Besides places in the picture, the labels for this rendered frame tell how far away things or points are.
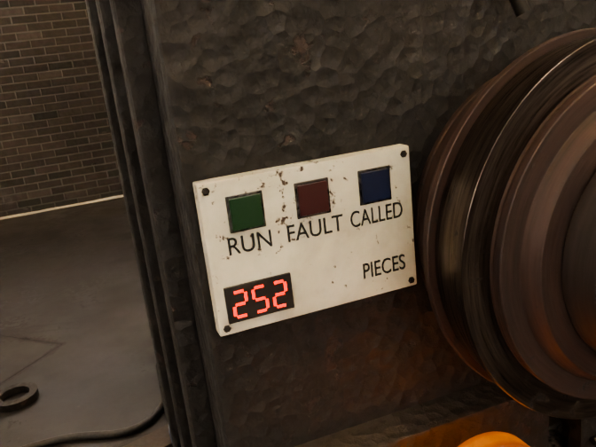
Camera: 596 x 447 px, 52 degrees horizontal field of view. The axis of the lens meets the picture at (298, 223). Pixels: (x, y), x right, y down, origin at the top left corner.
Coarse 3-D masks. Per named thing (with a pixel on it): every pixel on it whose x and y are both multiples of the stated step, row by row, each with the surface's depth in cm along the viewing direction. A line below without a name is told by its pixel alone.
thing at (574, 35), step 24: (552, 48) 70; (504, 72) 68; (480, 96) 68; (456, 120) 76; (456, 144) 68; (432, 168) 76; (432, 192) 69; (432, 216) 69; (432, 240) 70; (432, 264) 70; (432, 288) 71; (456, 336) 74
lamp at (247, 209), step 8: (232, 200) 67; (240, 200) 67; (248, 200) 67; (256, 200) 68; (232, 208) 67; (240, 208) 67; (248, 208) 68; (256, 208) 68; (232, 216) 67; (240, 216) 68; (248, 216) 68; (256, 216) 68; (232, 224) 67; (240, 224) 68; (248, 224) 68; (256, 224) 68
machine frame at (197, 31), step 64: (128, 0) 68; (192, 0) 63; (256, 0) 65; (320, 0) 68; (384, 0) 70; (448, 0) 73; (576, 0) 80; (128, 64) 70; (192, 64) 64; (256, 64) 67; (320, 64) 69; (384, 64) 72; (448, 64) 75; (128, 128) 91; (192, 128) 66; (256, 128) 68; (320, 128) 71; (384, 128) 74; (128, 192) 115; (192, 192) 68; (192, 256) 71; (192, 320) 80; (320, 320) 77; (384, 320) 81; (192, 384) 82; (256, 384) 76; (320, 384) 79; (384, 384) 83; (448, 384) 87
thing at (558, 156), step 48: (576, 96) 63; (528, 144) 63; (576, 144) 62; (528, 192) 63; (576, 192) 62; (528, 240) 63; (528, 288) 65; (528, 336) 67; (576, 336) 67; (576, 384) 72
